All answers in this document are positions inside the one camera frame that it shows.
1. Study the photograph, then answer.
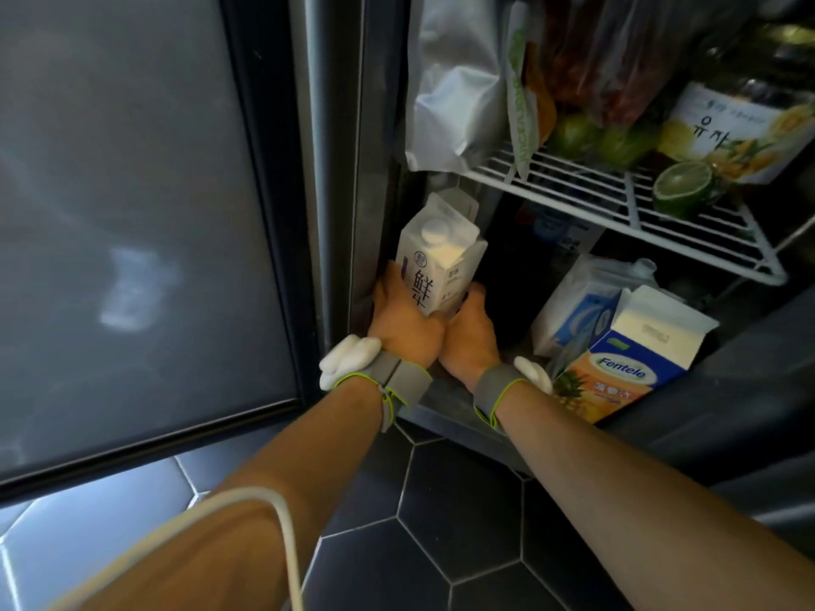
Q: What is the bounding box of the white wire shelf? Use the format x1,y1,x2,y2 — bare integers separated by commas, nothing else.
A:
460,145,791,287

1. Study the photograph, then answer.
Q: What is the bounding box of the white milk carton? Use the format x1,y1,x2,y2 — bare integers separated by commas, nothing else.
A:
395,192,489,320

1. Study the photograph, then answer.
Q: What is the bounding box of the orange pineapple juice carton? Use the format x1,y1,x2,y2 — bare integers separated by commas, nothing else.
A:
551,284,721,426

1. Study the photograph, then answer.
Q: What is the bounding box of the white wrist tracker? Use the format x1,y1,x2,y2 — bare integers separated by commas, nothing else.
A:
318,335,383,392
513,355,554,396

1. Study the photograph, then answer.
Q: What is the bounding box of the dark bottle blue label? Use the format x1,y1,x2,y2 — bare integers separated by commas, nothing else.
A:
483,196,607,347

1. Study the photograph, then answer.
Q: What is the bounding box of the white cable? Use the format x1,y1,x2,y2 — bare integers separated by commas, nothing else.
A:
48,486,306,611

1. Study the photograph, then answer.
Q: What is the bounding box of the cut lime half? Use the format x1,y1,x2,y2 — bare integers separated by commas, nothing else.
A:
651,160,722,219

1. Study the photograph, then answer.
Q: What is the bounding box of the whole green lime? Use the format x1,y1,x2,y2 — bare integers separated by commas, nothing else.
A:
595,122,658,171
548,112,600,161

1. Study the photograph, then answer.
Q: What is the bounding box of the silver foil bag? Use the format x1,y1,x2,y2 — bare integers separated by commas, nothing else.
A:
405,0,511,174

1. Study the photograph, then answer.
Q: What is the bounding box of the person's right hand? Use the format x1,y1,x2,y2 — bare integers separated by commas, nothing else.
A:
438,283,504,390

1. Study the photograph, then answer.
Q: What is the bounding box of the person's right forearm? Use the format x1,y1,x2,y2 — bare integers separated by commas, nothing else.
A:
493,381,815,611

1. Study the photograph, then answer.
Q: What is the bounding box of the green and white packet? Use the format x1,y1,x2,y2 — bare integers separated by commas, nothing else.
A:
506,1,543,182

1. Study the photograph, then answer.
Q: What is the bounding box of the person's left forearm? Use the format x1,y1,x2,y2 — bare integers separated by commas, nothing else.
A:
76,378,397,611

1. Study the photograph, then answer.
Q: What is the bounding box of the glass refrigerator door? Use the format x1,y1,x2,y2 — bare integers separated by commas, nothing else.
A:
0,0,320,506

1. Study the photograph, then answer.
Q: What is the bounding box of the glass jar white yellow label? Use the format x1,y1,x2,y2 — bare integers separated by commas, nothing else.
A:
658,24,815,186

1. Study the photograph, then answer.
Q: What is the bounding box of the clear plastic produce bag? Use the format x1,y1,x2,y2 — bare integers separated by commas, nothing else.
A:
540,0,704,133

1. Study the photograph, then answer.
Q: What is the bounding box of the grey wristband green trim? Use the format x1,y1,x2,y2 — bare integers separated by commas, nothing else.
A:
334,350,434,434
472,363,530,434

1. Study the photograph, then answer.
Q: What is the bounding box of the black refrigerator body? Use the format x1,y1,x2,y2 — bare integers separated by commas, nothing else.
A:
287,0,815,544

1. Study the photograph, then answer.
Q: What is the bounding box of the blue and white carton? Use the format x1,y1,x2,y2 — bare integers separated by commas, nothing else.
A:
531,253,661,361

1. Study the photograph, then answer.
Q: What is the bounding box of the person's left hand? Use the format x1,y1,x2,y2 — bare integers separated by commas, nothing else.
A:
368,261,448,371

